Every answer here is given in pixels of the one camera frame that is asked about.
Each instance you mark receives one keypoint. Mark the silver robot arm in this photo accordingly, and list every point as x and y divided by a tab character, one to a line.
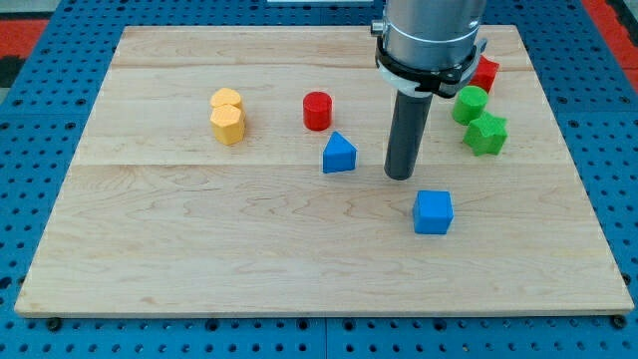
429	34

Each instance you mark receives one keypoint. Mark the yellow heart block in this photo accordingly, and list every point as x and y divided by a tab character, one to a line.
226	96

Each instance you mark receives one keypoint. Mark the blue triangle block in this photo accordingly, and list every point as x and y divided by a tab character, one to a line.
339	155

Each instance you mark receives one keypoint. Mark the red cylinder block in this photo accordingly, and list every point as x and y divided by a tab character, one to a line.
317	111

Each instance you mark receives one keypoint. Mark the wooden board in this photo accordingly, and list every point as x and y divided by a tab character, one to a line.
157	219

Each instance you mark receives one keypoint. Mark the yellow hexagon block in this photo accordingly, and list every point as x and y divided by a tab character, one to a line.
228	124

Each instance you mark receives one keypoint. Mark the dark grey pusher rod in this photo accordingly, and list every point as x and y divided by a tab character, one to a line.
408	125

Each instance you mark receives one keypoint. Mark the blue cube block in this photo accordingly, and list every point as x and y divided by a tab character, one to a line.
433	212

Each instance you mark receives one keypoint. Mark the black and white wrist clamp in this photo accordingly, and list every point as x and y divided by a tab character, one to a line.
418	83

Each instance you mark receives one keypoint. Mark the green cylinder block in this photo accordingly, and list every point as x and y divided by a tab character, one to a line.
469	105

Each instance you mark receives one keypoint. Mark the green star block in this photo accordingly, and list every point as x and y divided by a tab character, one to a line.
486	134

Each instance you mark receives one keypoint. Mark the red star block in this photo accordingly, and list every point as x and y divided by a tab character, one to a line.
485	74

